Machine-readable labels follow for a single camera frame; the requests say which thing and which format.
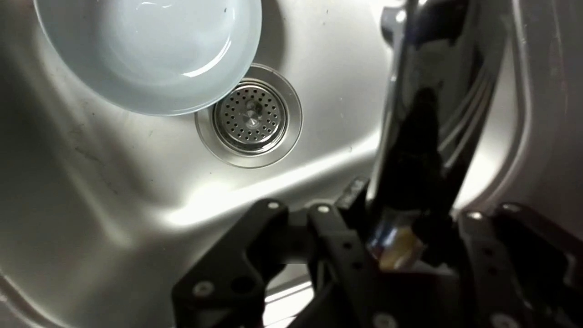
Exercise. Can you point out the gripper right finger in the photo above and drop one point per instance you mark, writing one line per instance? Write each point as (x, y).
(514, 255)

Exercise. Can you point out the stainless steel sink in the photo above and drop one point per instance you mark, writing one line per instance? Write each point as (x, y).
(114, 191)

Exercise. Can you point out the pale blue bowl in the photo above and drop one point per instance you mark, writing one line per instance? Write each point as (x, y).
(150, 50)

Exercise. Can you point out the metal sink drain strainer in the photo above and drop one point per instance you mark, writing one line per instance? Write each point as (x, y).
(250, 118)

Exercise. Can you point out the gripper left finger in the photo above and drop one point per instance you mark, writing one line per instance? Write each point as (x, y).
(227, 278)

